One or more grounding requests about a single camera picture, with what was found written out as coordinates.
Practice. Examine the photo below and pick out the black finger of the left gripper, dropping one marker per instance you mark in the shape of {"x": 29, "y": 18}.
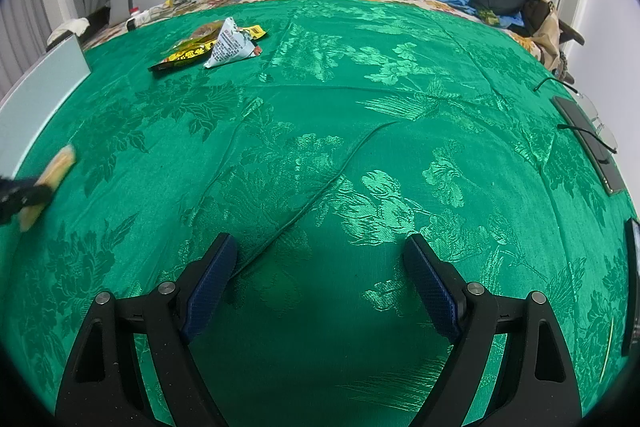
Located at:
{"x": 17, "y": 194}

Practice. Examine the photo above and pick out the white cardboard box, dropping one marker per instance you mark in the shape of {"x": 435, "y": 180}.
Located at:
{"x": 34, "y": 99}

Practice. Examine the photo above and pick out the beige patterned garment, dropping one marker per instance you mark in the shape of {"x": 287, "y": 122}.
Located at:
{"x": 543, "y": 35}

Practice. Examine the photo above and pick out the blue cloth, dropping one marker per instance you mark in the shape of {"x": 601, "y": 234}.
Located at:
{"x": 487, "y": 16}

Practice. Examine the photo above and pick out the black flat panel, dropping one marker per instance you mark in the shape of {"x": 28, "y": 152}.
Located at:
{"x": 631, "y": 331}

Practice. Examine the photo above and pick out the white cloth bundle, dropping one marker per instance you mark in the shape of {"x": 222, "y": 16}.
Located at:
{"x": 75, "y": 26}

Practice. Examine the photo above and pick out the black bag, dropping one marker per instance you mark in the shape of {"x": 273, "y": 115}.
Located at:
{"x": 534, "y": 12}

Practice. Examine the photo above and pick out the white triangular snack pack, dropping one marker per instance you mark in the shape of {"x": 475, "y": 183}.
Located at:
{"x": 234, "y": 44}

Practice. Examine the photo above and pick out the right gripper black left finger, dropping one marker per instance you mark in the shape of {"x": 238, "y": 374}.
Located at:
{"x": 102, "y": 383}

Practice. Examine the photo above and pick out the green patterned cloth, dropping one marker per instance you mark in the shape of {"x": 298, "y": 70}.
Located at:
{"x": 360, "y": 124}

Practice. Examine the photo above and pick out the black flat device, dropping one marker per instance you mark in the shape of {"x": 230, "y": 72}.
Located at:
{"x": 600, "y": 153}

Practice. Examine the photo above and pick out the yellow black snack pack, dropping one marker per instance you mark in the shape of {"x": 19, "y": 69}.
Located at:
{"x": 193, "y": 50}

